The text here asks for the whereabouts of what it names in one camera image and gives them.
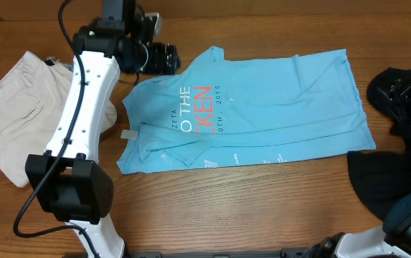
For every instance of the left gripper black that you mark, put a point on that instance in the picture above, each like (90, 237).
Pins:
(158, 60)

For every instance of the light blue printed t-shirt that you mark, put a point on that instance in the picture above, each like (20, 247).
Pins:
(221, 113)

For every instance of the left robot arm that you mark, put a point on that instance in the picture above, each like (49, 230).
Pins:
(66, 179)

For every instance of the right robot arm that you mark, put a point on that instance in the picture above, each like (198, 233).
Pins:
(392, 239)

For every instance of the black t-shirt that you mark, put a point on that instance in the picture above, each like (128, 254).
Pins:
(395, 150)

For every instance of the folded denim shorts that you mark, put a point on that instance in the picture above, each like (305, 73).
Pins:
(53, 61)

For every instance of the folded beige shorts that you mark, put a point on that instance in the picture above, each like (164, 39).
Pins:
(32, 99)

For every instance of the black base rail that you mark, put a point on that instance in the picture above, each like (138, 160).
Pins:
(283, 253)

